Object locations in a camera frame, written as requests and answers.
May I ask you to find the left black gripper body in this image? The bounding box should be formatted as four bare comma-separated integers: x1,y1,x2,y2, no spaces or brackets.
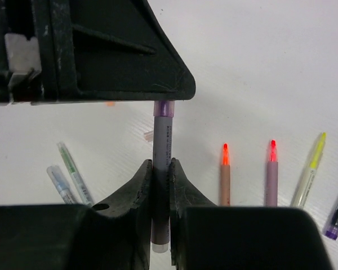
0,1,42,105

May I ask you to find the blue clear pen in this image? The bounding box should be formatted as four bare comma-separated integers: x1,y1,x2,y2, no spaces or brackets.
46,165,78,204

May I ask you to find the pink highlighter pen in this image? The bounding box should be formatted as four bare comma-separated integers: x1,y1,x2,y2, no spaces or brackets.
265,140,278,207

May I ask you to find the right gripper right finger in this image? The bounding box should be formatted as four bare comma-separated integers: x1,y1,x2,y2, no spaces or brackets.
169,159,332,269

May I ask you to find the orange red highlighter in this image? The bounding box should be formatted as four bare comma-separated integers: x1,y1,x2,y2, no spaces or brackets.
220,143,231,206

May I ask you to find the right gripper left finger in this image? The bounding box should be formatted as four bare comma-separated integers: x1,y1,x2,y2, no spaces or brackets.
0,160,152,269

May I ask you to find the yellow highlighter pen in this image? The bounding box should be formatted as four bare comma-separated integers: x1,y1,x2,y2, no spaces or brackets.
290,132,327,209

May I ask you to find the green clear pen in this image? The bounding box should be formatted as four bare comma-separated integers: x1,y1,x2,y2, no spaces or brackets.
57,142,94,207

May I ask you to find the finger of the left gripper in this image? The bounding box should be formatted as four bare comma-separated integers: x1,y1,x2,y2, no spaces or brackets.
31,1,195,102

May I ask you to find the light purple pen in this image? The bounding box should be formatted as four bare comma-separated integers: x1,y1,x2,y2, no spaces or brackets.
151,101,175,254

